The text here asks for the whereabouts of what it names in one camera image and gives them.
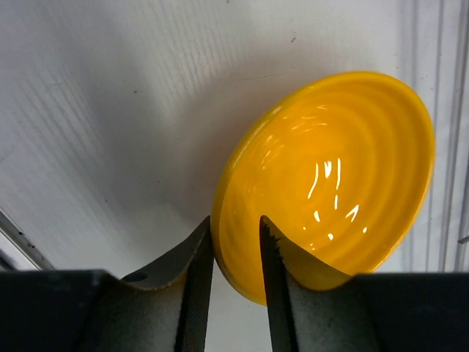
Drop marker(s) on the yellow ribbed bowl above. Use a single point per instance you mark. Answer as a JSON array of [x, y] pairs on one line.
[[341, 166]]

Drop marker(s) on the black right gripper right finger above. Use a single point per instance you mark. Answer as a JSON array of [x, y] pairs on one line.
[[311, 306]]

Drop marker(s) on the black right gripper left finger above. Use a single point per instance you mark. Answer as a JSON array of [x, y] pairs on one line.
[[162, 306]]

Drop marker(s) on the right aluminium table rail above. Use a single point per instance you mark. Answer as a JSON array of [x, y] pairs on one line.
[[447, 225]]

